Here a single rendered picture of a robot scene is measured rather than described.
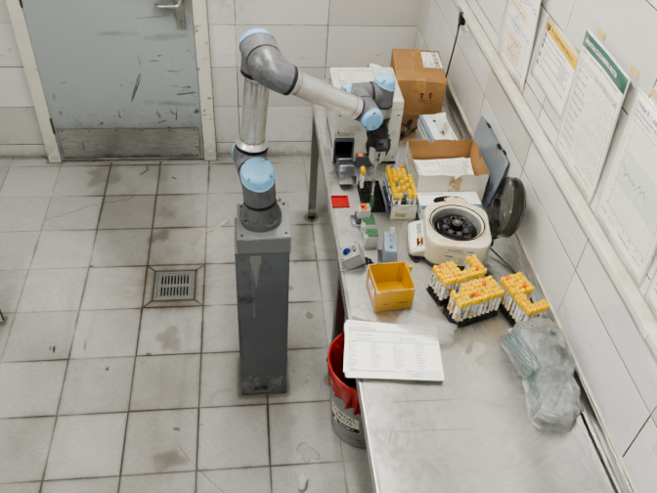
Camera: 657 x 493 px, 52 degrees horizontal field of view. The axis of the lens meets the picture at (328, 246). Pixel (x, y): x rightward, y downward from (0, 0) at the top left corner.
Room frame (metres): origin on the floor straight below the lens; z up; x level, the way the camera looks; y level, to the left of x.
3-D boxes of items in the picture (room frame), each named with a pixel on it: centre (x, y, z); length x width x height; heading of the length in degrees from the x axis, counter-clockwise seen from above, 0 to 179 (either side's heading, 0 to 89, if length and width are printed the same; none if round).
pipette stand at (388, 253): (1.78, -0.22, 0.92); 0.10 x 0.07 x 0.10; 1
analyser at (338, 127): (2.50, -0.10, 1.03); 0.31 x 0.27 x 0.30; 9
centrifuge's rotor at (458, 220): (1.88, -0.46, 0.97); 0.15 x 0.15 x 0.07
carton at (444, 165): (2.25, -0.44, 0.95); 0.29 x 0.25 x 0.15; 99
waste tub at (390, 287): (1.60, -0.22, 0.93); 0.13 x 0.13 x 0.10; 14
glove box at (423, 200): (2.06, -0.45, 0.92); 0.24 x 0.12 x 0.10; 99
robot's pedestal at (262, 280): (1.87, 0.25, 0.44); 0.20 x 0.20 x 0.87; 9
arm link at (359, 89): (2.10, -0.06, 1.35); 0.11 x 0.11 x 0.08; 19
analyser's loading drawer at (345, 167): (2.29, -0.04, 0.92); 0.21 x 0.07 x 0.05; 9
